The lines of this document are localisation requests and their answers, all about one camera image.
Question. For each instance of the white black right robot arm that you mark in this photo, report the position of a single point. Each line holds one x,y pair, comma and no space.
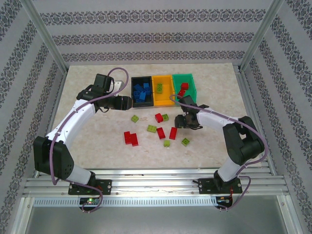
212,120

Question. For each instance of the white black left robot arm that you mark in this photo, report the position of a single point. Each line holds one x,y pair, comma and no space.
73,122

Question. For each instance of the black plastic bin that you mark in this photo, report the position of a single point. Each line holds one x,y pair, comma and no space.
142,104

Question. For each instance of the yellow plastic bin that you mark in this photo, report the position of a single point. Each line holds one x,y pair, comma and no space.
168,97

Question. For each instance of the green plastic bin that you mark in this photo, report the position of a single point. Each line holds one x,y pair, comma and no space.
191,84

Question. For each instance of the right controller circuit board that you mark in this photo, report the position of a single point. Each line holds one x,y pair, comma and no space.
225,200

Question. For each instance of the controller circuit board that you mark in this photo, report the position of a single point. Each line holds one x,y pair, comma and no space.
225,200
90,201

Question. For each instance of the grey metal sheet panel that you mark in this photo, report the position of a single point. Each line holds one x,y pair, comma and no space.
156,221

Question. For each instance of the left controller circuit board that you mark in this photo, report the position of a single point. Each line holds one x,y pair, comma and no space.
90,201

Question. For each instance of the white left camera mount plate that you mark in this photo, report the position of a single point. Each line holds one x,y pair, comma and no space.
118,85

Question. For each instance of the aluminium side rail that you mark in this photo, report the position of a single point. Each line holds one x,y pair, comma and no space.
243,83
62,83

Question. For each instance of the aluminium mounting rail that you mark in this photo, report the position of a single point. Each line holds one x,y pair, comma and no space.
156,182

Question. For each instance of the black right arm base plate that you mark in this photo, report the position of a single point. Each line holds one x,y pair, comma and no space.
206,186

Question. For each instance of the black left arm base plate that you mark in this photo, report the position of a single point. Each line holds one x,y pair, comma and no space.
106,186

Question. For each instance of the aluminium frame post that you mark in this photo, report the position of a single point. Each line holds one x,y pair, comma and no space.
47,36
259,36

